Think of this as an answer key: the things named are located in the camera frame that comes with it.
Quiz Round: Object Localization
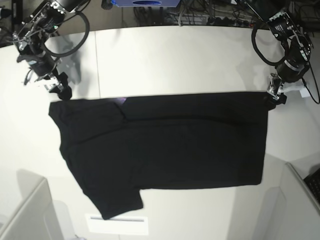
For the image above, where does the black T-shirt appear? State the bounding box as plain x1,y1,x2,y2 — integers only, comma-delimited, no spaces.
48,92,269,220

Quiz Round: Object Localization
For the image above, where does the blue box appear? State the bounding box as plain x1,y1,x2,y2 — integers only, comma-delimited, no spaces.
111,0,180,8

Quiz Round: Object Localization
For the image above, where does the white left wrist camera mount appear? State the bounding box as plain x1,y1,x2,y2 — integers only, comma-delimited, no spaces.
282,83,311,98

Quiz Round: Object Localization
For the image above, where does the grey partition panel right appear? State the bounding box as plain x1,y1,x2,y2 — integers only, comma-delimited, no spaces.
279,163,320,240

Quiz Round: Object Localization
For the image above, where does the grey partition panel left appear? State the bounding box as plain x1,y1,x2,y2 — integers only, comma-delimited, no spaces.
0,177,79,240

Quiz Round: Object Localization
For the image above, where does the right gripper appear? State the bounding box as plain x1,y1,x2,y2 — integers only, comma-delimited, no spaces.
24,56,72,101

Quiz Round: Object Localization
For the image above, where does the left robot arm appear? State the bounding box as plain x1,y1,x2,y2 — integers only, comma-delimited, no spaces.
251,10,313,110

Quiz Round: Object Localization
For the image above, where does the black keyboard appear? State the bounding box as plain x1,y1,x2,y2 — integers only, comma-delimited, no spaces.
304,169,320,203

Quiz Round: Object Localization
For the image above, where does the grey partition panel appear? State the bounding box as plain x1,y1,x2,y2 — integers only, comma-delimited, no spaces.
279,163,320,240
0,177,79,240

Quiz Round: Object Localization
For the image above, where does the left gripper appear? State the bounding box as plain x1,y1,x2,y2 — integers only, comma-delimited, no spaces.
264,73,293,109

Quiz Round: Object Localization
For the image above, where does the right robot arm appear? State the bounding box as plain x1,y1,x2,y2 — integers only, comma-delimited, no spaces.
9,0,90,101

